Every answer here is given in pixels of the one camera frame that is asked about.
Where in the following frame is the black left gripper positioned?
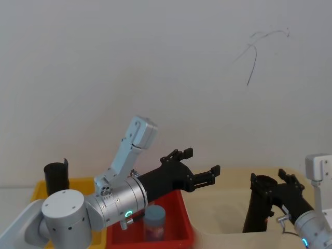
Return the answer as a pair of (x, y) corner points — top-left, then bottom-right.
(136, 147), (222, 208)

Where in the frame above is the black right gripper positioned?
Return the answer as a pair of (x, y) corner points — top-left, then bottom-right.
(250, 168), (315, 224)

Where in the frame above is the beige plastic bin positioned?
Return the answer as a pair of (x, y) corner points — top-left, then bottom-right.
(181, 167), (332, 249)

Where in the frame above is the red plastic bin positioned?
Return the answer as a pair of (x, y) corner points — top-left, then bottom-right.
(106, 188), (195, 249)

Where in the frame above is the bottle with grey cap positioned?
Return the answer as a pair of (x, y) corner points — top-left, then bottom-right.
(143, 205), (167, 242)

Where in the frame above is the yellow plastic bin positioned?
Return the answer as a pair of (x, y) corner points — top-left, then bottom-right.
(30, 177), (109, 249)

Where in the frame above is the thin cable with silver plug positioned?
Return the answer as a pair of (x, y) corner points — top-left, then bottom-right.
(275, 207), (299, 237)

